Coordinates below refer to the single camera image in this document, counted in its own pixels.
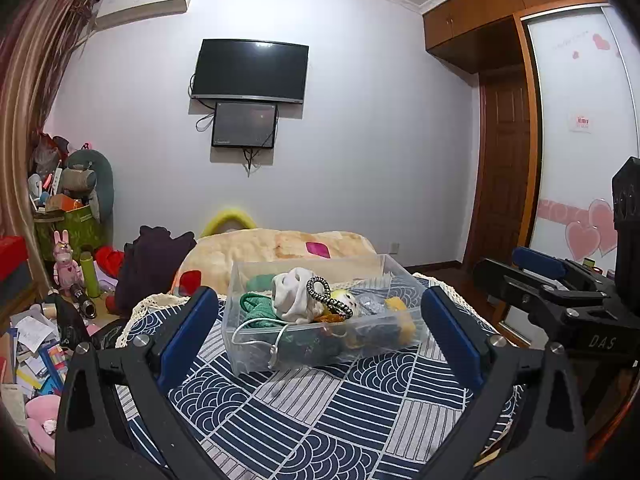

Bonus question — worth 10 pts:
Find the green box of clutter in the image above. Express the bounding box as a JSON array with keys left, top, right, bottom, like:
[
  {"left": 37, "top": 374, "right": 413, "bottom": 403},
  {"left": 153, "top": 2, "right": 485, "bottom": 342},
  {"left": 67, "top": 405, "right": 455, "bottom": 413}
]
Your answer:
[{"left": 32, "top": 205, "right": 103, "bottom": 261}]

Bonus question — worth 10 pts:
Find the yellow plush blanket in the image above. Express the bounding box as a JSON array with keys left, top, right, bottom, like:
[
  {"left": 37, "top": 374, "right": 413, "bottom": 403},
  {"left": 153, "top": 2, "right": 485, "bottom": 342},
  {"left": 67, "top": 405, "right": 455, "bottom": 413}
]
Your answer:
[{"left": 172, "top": 228, "right": 376, "bottom": 293}]

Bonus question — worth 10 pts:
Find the yellow sponge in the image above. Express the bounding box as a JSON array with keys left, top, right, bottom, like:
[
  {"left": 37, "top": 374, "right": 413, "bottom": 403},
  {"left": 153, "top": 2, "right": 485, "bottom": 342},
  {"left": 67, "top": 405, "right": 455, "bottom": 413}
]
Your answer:
[{"left": 384, "top": 296, "right": 417, "bottom": 342}]

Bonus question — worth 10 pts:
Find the floral print cloth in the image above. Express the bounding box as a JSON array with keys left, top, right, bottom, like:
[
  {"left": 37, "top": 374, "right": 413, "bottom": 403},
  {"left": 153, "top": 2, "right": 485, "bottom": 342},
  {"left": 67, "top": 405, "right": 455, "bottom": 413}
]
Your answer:
[{"left": 330, "top": 289, "right": 360, "bottom": 313}]

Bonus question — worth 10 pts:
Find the green knit glove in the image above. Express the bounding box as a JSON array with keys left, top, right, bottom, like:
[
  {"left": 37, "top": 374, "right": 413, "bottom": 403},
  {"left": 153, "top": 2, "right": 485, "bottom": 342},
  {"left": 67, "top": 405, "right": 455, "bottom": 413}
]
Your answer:
[{"left": 239, "top": 276, "right": 282, "bottom": 331}]

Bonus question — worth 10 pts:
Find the small wall-mounted monitor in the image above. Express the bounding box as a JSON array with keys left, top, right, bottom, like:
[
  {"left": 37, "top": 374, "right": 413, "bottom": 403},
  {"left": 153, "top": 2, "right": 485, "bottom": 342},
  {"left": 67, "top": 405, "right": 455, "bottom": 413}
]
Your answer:
[{"left": 211, "top": 101, "right": 279, "bottom": 149}]

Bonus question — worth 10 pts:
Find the yellow-green plush item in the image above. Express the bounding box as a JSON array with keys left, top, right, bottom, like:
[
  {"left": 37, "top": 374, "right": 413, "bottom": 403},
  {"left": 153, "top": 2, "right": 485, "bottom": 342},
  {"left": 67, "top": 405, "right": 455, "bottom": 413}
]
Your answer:
[{"left": 200, "top": 205, "right": 257, "bottom": 238}]

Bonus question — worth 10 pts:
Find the silver foil wrapper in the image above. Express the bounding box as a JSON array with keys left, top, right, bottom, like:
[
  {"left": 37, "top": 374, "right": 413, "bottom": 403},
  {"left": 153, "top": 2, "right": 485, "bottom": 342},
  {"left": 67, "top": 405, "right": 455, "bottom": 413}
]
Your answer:
[{"left": 357, "top": 294, "right": 387, "bottom": 317}]

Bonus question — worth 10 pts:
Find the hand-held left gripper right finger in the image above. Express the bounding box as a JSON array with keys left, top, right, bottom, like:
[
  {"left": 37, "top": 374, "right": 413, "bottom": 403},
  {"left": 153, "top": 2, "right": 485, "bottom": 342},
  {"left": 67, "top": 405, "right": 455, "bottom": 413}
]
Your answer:
[{"left": 420, "top": 285, "right": 588, "bottom": 480}]

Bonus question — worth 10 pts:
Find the striped brown curtain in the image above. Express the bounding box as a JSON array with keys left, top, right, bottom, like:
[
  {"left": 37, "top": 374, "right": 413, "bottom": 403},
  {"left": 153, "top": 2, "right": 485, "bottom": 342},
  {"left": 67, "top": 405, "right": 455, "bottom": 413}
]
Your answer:
[{"left": 0, "top": 0, "right": 98, "bottom": 241}]

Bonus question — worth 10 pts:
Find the pink rabbit figure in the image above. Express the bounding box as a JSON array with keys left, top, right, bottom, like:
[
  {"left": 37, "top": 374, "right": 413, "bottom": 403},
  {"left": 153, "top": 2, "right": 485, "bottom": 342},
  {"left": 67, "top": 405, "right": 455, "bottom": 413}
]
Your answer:
[{"left": 52, "top": 230, "right": 83, "bottom": 290}]

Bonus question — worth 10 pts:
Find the white knit cloth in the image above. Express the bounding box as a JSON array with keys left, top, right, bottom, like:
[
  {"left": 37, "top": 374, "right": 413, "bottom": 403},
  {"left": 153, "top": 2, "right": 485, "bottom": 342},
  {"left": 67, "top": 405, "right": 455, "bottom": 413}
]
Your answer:
[{"left": 272, "top": 267, "right": 317, "bottom": 323}]

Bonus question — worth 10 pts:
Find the pile of papers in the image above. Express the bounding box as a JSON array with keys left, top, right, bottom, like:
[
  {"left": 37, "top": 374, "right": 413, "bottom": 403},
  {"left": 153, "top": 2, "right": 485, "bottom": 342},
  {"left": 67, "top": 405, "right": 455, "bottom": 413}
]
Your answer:
[{"left": 0, "top": 300, "right": 76, "bottom": 411}]

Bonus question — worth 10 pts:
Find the white wardrobe door with hearts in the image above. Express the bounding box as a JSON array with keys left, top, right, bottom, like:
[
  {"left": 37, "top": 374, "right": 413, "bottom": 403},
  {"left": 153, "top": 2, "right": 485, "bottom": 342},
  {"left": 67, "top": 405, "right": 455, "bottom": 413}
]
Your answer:
[{"left": 520, "top": 4, "right": 640, "bottom": 276}]

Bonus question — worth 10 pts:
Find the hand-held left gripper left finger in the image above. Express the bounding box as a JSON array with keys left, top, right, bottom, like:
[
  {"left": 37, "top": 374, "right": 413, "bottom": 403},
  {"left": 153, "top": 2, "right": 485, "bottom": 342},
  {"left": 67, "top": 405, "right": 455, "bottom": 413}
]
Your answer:
[{"left": 55, "top": 285, "right": 221, "bottom": 480}]

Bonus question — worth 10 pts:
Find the pink plush item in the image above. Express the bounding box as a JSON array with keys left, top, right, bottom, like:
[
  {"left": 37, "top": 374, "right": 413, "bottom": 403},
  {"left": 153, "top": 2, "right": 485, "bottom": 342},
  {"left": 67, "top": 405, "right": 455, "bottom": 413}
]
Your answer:
[{"left": 25, "top": 395, "right": 63, "bottom": 453}]

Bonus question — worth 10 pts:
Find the wall-mounted television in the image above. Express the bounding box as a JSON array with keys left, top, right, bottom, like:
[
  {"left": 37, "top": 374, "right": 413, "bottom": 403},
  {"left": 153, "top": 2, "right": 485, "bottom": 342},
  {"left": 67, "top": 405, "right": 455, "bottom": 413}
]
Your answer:
[{"left": 190, "top": 38, "right": 309, "bottom": 106}]

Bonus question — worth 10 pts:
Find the clear plastic storage bin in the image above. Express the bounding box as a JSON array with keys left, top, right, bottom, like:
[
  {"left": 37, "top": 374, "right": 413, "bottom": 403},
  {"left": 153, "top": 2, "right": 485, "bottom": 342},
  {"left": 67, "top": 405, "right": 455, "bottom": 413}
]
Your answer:
[{"left": 221, "top": 253, "right": 431, "bottom": 375}]

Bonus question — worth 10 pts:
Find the white air conditioner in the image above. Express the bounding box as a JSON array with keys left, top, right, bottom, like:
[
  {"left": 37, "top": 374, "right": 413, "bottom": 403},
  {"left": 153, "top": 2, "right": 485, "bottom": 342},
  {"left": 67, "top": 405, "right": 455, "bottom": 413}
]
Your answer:
[{"left": 95, "top": 0, "right": 190, "bottom": 31}]

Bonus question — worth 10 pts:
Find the red plastic bag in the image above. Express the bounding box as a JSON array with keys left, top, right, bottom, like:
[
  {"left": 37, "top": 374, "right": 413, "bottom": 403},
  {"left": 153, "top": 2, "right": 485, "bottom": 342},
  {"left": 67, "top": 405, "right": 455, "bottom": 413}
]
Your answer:
[{"left": 32, "top": 134, "right": 71, "bottom": 171}]

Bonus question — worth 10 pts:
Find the wooden door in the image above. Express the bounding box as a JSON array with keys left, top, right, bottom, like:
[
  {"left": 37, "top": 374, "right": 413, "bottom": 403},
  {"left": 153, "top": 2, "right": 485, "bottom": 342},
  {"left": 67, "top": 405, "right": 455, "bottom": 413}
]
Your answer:
[{"left": 462, "top": 72, "right": 532, "bottom": 273}]

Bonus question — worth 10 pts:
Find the green bottle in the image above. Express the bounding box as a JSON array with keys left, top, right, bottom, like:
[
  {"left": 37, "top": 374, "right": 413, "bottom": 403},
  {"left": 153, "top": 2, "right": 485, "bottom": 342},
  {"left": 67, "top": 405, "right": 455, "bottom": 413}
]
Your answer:
[{"left": 80, "top": 251, "right": 101, "bottom": 297}]

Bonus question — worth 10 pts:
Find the black and white braided cord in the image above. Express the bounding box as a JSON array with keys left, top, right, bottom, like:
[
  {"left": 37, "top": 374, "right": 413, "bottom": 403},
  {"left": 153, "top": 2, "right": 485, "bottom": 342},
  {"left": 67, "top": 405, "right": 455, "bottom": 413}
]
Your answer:
[{"left": 306, "top": 276, "right": 354, "bottom": 319}]

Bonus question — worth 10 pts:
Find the white cable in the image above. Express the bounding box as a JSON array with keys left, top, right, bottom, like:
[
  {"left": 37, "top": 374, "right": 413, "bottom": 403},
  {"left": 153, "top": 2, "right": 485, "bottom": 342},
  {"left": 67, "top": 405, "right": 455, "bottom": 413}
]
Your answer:
[{"left": 231, "top": 316, "right": 292, "bottom": 369}]

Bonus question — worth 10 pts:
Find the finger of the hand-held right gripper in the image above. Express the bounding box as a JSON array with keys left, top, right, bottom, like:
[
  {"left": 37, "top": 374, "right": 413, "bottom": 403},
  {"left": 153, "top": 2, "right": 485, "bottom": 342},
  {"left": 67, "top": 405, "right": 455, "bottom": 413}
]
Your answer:
[
  {"left": 472, "top": 258, "right": 601, "bottom": 316},
  {"left": 512, "top": 247, "right": 613, "bottom": 293}
]

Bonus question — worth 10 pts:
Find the wooden overhead cabinet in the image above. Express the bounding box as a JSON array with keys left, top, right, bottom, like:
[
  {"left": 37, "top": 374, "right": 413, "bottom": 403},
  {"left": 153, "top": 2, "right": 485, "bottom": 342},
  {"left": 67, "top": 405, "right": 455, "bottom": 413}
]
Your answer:
[{"left": 422, "top": 0, "right": 608, "bottom": 73}]

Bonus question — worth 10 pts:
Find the dark purple clothing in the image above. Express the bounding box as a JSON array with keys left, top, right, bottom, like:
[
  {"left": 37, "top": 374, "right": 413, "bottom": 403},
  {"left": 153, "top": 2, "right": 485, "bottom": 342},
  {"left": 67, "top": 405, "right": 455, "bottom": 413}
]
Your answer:
[{"left": 116, "top": 225, "right": 197, "bottom": 313}]

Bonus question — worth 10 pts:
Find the blue patterned tablecloth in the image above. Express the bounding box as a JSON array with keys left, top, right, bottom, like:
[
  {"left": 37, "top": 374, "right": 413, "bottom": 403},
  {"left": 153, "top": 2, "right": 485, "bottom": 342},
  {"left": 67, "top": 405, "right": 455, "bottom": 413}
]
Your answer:
[{"left": 116, "top": 272, "right": 526, "bottom": 480}]

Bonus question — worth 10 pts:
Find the black camera lens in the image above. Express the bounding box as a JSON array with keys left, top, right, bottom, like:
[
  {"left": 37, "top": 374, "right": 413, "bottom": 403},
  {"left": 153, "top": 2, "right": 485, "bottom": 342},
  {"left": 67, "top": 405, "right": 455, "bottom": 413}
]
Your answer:
[{"left": 67, "top": 284, "right": 98, "bottom": 318}]

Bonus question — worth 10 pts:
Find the red plush toy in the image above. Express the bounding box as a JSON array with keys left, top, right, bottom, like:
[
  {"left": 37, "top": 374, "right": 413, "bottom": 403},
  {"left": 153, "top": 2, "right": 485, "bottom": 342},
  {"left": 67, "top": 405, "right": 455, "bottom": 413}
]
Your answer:
[{"left": 95, "top": 246, "right": 125, "bottom": 278}]

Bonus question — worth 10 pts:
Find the red box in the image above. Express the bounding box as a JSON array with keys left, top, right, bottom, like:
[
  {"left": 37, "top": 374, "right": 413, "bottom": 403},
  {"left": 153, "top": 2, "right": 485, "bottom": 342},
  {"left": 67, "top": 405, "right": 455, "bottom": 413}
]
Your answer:
[{"left": 0, "top": 235, "right": 28, "bottom": 281}]

